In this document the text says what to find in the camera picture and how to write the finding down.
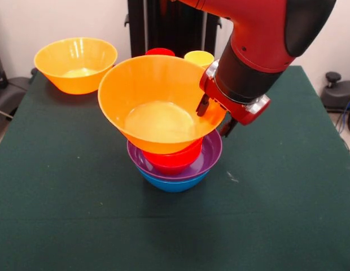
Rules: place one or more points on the small pink bowl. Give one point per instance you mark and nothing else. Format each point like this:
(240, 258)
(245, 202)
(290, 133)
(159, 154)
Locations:
(172, 170)

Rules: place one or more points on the purple bowl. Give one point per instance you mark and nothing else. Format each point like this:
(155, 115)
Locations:
(209, 158)

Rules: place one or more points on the large orange bowl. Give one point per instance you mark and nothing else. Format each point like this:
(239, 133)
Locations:
(76, 67)
(152, 84)

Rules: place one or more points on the yellow stepped cup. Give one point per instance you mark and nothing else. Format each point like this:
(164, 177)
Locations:
(199, 57)

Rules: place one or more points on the black tripod base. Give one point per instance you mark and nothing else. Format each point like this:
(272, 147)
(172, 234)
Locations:
(340, 96)
(11, 90)

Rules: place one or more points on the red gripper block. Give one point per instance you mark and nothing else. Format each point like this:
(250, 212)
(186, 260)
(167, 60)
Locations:
(248, 117)

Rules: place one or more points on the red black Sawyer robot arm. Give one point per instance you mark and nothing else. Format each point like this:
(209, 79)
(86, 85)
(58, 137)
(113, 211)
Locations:
(257, 42)

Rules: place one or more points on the dark green table cloth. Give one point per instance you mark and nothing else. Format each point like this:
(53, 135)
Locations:
(79, 214)

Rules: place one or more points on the red cup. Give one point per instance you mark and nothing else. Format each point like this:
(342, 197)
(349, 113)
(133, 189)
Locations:
(159, 52)

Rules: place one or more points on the small red-orange bowl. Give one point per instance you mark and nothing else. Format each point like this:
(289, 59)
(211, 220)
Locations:
(175, 159)

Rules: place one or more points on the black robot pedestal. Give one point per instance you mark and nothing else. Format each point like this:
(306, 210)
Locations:
(163, 28)

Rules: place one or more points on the blue bowl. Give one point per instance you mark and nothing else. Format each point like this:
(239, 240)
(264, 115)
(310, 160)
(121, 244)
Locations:
(172, 186)

